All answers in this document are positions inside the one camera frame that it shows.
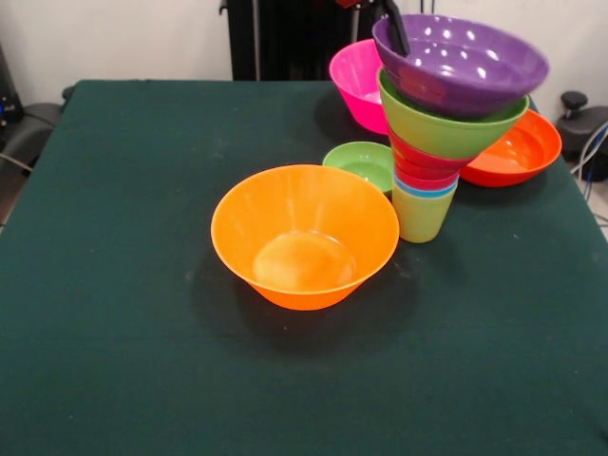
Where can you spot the large orange bowl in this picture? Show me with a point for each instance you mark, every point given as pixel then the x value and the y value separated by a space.
pixel 304 223

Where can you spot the small red bowl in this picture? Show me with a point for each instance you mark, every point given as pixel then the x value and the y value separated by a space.
pixel 418 159

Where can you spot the black electronics box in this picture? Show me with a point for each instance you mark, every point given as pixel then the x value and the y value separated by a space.
pixel 8 104

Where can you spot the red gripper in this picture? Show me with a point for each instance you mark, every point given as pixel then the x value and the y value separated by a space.
pixel 350 3

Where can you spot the yellow cup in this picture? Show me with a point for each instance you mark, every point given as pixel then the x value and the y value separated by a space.
pixel 420 218

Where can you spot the black equipment with knob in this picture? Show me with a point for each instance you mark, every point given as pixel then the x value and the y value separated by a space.
pixel 586 130

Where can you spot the small green bowl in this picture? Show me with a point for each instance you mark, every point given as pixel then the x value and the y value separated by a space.
pixel 361 164

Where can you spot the red cup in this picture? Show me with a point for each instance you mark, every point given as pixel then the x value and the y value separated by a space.
pixel 423 181

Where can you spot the purple bowl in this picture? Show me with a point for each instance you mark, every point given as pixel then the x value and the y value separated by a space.
pixel 465 71

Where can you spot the blue cup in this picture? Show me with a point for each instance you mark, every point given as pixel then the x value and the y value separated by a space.
pixel 404 186

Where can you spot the pink bowl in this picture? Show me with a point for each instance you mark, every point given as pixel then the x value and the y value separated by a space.
pixel 356 85

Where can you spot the black table clamp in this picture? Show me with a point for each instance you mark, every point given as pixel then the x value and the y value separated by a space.
pixel 68 92

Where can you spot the red-orange bowl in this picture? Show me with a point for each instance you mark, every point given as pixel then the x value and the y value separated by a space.
pixel 518 157

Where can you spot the large green bowl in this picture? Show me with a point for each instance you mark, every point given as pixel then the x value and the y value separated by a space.
pixel 442 138

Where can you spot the dark green tablecloth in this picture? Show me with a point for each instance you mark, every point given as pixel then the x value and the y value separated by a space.
pixel 142 370

